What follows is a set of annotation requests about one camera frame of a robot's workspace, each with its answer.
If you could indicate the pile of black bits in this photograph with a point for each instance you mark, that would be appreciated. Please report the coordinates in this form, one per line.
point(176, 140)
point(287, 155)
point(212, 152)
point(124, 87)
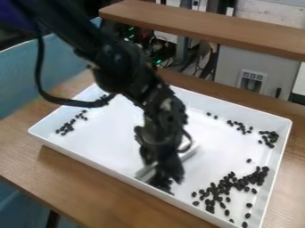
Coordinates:
point(230, 184)
point(270, 138)
point(69, 126)

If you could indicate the wooden shelf board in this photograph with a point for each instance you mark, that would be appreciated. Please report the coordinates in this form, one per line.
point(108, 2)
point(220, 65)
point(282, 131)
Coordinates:
point(222, 28)

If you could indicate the white tray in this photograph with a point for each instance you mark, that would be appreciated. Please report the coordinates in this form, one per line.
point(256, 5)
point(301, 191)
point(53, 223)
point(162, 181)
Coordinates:
point(107, 142)

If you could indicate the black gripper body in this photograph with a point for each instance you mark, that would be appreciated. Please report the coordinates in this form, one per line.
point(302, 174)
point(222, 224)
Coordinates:
point(165, 118)

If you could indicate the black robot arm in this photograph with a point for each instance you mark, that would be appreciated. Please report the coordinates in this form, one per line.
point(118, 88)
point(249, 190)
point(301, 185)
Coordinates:
point(111, 62)

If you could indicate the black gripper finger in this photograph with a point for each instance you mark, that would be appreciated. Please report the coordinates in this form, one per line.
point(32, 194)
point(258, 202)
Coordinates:
point(146, 156)
point(170, 170)

